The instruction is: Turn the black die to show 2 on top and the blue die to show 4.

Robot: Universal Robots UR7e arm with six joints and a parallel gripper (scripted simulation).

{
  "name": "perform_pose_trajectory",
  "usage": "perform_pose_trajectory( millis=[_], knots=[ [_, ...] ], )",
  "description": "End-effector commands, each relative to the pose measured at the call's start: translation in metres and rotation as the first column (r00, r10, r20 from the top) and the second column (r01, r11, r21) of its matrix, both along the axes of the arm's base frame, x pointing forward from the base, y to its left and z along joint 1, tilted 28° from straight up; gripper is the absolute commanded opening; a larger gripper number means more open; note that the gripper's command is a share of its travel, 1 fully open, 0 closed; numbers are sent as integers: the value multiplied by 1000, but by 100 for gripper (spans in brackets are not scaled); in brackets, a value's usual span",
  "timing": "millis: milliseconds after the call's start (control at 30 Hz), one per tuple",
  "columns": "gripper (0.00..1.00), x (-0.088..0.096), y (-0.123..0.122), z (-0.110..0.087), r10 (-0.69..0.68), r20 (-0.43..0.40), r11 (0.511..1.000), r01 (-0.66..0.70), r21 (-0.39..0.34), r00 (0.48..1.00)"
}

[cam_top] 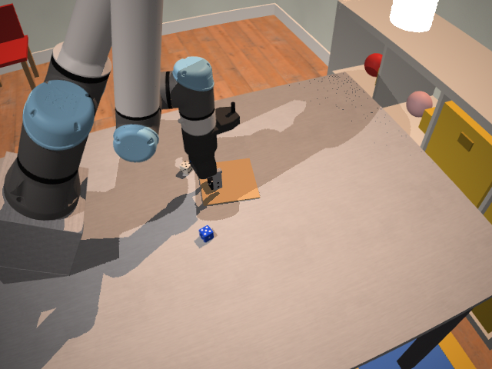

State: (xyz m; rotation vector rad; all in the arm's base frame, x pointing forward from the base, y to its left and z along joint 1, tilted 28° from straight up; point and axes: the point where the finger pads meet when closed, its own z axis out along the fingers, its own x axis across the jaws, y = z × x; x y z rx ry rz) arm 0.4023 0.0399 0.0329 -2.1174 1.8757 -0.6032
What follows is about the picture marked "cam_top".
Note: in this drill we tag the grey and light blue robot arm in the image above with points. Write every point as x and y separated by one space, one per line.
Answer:
58 116

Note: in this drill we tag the blue die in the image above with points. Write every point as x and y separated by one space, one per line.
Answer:
206 233

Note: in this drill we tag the white die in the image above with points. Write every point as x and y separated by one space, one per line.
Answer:
185 167

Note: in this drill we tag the orange flat mat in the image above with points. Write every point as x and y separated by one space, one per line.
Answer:
238 183

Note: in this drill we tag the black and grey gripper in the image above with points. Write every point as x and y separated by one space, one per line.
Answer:
200 141

